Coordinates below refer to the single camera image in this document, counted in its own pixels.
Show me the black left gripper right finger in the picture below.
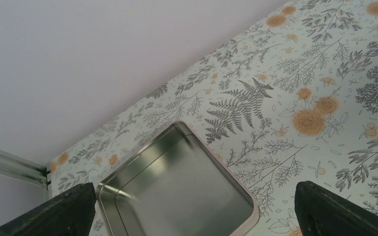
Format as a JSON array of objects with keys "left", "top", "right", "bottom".
[{"left": 294, "top": 181, "right": 378, "bottom": 236}]

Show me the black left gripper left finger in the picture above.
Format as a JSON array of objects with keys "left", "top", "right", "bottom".
[{"left": 0, "top": 183, "right": 96, "bottom": 236}]

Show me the empty silver metal tray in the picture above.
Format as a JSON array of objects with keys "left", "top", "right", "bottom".
[{"left": 96, "top": 121, "right": 260, "bottom": 236}]

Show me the floral paper table cover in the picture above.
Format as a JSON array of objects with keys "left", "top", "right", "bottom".
[{"left": 50, "top": 0, "right": 378, "bottom": 236}]

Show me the aluminium frame post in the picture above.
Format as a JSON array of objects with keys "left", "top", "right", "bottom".
[{"left": 0, "top": 150, "right": 51, "bottom": 200}]

